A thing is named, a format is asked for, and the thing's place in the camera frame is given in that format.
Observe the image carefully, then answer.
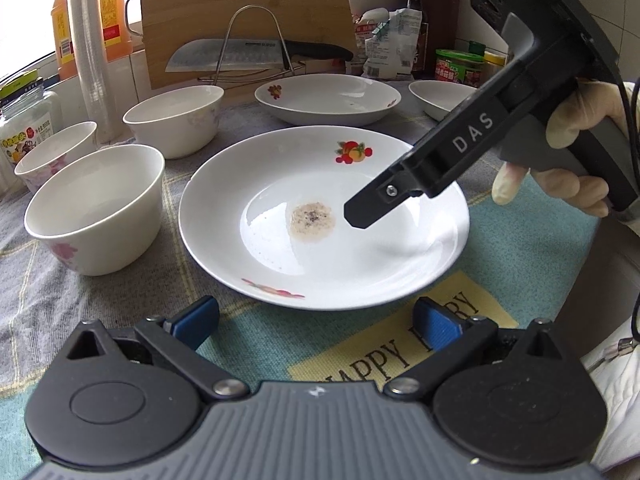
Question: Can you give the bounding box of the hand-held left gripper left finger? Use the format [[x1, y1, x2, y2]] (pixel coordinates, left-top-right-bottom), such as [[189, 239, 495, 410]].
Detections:
[[65, 295, 251, 404]]

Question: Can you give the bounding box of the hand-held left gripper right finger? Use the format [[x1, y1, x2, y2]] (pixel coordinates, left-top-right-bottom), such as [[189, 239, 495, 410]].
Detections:
[[382, 296, 572, 404]]

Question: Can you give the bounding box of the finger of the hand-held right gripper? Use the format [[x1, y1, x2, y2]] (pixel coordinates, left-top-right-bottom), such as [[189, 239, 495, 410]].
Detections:
[[344, 164, 426, 229]]

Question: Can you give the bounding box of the white plate fruit print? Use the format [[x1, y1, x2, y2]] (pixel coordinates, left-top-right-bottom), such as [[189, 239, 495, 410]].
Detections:
[[254, 74, 402, 127], [178, 125, 471, 311], [408, 80, 476, 122]]

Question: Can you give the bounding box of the white bowl pink flower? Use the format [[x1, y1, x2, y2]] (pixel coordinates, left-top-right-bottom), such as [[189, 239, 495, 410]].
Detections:
[[24, 144, 166, 277], [122, 85, 225, 160], [14, 121, 98, 193]]

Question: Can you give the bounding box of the person's right hand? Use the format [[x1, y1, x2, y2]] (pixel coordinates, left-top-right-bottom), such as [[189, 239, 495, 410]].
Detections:
[[492, 79, 640, 219]]

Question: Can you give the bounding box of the grey checked table cloth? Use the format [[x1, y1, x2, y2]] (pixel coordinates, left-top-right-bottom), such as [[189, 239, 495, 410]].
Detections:
[[0, 90, 621, 480]]

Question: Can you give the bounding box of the yellow-lidded jar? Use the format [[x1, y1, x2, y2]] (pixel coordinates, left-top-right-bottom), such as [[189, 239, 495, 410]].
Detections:
[[482, 50, 508, 83]]

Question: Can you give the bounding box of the sauce jar wide green lid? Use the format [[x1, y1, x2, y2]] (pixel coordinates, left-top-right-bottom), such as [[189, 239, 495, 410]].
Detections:
[[434, 49, 485, 86]]

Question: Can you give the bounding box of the dark wooden knife block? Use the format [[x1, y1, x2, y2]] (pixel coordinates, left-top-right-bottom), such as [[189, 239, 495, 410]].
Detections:
[[423, 0, 468, 68]]

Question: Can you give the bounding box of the dark soy sauce bottle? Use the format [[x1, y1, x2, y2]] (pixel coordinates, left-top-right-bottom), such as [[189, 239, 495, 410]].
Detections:
[[404, 0, 430, 73]]

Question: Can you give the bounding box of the white green seasoning bag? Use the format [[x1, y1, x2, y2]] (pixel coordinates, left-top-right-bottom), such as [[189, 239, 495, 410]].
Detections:
[[365, 10, 426, 81]]

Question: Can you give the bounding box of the white red seasoning bag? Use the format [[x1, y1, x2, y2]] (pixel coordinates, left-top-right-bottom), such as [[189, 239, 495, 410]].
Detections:
[[354, 7, 391, 61]]

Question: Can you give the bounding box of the person's white quilted jacket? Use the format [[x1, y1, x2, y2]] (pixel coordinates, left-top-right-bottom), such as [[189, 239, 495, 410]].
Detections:
[[580, 215, 640, 473]]

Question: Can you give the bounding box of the glass jar green lid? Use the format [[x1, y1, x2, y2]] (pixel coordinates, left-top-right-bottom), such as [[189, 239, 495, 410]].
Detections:
[[0, 71, 63, 183]]

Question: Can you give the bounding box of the clear plastic wrap roll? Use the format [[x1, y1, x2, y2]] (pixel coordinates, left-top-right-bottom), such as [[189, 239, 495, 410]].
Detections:
[[67, 0, 113, 148]]

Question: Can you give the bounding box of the orange cooking oil bottle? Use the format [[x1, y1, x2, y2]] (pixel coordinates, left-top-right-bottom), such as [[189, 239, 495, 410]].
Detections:
[[50, 0, 135, 81]]

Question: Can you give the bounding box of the black cable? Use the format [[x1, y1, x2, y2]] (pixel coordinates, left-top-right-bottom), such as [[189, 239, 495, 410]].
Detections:
[[617, 77, 640, 343]]

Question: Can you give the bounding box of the steel cleaver black handle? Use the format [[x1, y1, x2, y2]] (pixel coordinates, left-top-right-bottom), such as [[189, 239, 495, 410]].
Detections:
[[165, 39, 353, 73]]

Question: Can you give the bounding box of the metal wire rack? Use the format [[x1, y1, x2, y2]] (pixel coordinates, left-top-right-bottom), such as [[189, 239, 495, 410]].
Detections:
[[197, 5, 306, 88]]

